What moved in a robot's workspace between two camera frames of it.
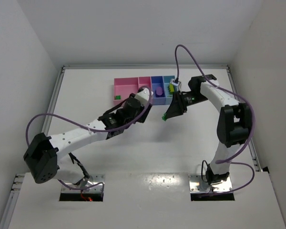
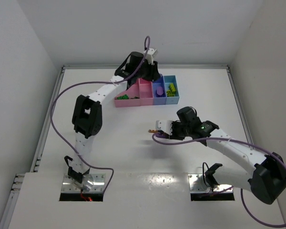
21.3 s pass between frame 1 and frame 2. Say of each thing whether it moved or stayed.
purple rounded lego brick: stayed
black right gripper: moved
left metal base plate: stayed
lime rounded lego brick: stayed
